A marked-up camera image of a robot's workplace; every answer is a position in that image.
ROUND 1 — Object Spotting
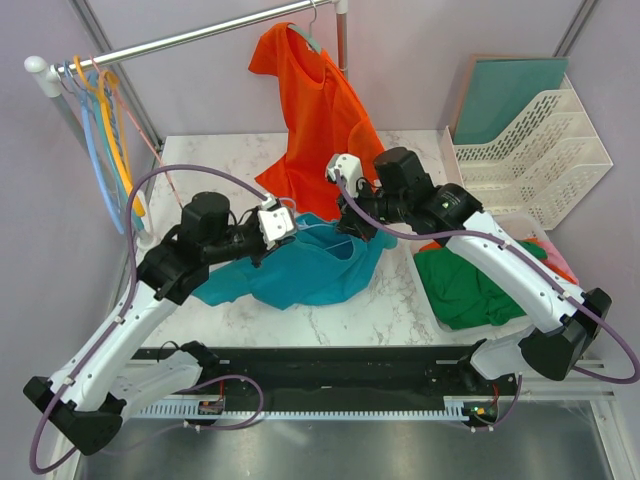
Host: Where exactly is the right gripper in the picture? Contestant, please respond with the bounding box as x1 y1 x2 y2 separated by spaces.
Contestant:
335 177 409 243

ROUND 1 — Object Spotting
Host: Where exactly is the light blue wire hanger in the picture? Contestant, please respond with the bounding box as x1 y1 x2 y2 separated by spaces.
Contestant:
288 211 354 261

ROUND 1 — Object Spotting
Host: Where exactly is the teal t shirt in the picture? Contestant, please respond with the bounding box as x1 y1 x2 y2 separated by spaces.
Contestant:
192 231 397 310

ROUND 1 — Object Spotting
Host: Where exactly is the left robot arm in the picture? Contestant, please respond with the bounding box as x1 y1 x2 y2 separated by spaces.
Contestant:
23 192 295 456

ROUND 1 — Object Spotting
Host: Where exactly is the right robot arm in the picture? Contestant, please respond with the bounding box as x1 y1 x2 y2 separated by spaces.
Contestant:
326 147 612 394

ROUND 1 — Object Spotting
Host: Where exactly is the orange shirt in bin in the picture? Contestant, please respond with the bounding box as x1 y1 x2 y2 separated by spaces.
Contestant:
413 237 579 293

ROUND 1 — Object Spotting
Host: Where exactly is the orange t shirt on hanger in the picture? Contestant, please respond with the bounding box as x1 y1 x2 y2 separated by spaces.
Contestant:
249 23 384 220

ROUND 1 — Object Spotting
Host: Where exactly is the green t shirt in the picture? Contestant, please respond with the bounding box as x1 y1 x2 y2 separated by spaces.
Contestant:
413 243 525 330

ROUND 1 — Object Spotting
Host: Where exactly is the teal hanger with shirt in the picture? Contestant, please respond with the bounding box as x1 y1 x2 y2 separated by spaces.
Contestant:
288 0 322 54

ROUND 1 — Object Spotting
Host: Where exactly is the pink shirt in bin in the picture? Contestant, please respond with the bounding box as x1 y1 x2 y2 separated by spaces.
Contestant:
539 241 574 278

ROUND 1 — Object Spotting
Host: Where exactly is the orange plastic hanger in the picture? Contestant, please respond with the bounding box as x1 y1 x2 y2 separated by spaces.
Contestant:
73 54 147 217

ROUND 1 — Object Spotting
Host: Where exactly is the blue plastic hanger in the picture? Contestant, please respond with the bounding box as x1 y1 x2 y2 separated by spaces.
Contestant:
63 61 124 235

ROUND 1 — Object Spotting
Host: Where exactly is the teal plastic hanger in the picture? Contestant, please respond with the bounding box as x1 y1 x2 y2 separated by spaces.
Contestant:
87 69 144 231

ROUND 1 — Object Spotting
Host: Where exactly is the teal folder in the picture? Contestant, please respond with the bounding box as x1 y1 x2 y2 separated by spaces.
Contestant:
450 54 569 145

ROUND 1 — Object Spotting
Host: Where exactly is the white file organizer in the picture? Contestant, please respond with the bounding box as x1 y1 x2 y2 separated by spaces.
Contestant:
440 78 613 230

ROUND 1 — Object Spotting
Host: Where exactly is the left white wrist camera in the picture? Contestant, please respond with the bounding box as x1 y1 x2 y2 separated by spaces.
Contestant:
257 194 297 250

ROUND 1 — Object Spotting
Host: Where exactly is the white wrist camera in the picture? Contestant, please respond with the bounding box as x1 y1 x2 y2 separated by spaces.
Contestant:
257 194 297 250
326 153 363 198

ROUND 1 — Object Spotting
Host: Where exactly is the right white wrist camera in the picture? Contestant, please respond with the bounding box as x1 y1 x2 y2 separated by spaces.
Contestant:
326 153 363 198

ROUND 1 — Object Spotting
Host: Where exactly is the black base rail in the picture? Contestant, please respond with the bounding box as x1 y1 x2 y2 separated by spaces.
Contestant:
142 346 519 421

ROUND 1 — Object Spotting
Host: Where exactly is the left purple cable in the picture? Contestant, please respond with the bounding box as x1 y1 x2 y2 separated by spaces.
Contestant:
29 164 274 475

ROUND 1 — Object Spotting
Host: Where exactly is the pink wire hanger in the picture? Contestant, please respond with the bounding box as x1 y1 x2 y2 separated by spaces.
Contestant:
73 56 164 193

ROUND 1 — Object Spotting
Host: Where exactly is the metal clothes rail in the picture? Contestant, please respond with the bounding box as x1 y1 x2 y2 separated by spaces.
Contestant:
23 0 351 249

